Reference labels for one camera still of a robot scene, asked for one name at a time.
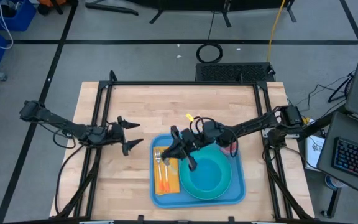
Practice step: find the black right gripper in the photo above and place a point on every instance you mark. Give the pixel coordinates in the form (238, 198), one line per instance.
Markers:
(191, 140)

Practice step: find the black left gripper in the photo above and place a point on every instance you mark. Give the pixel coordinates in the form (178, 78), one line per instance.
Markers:
(115, 133)

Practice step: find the teal plastic plate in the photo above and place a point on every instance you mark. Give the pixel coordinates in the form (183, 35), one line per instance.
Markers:
(185, 183)

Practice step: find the yellow cloth napkin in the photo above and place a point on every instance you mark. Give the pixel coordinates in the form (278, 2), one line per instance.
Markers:
(174, 183)

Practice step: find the blue plastic bowl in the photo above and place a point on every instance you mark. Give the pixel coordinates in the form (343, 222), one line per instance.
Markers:
(207, 175)

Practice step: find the pink plastic cup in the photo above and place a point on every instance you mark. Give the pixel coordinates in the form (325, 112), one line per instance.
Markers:
(232, 151)

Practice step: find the blue plastic tray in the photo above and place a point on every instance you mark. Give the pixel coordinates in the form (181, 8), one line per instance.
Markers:
(238, 193)

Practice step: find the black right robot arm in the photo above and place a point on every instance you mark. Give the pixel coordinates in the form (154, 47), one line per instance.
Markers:
(253, 124)

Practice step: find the yellow tag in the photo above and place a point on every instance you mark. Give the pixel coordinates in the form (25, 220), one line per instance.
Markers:
(190, 117)

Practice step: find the black perforated computer case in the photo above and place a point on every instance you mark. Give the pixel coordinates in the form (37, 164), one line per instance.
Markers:
(228, 72)

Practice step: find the black flat floor bar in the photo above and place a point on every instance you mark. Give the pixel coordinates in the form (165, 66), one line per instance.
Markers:
(110, 8)

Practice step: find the white printed paper sheet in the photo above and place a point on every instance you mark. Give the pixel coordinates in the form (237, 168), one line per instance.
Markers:
(315, 152)

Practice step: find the black partition screen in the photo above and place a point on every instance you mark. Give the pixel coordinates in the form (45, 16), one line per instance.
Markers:
(197, 3)

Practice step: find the white and blue can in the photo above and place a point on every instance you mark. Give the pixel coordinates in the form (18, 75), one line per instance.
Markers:
(331, 183)

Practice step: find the grey desk with keyboard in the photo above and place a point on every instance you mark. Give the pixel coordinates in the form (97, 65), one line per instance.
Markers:
(331, 130)

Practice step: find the orange and black bag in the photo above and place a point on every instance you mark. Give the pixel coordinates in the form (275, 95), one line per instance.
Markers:
(51, 2)

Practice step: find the large blue storage bin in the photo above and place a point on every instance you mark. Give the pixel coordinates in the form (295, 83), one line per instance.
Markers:
(23, 18)

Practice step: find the backlit computer keyboard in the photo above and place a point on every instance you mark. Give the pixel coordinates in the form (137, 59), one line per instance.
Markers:
(353, 158)

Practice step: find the black metal table frame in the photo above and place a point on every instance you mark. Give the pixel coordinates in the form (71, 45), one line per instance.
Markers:
(182, 83)

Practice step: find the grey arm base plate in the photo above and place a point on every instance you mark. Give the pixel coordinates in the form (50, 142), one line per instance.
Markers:
(264, 133)

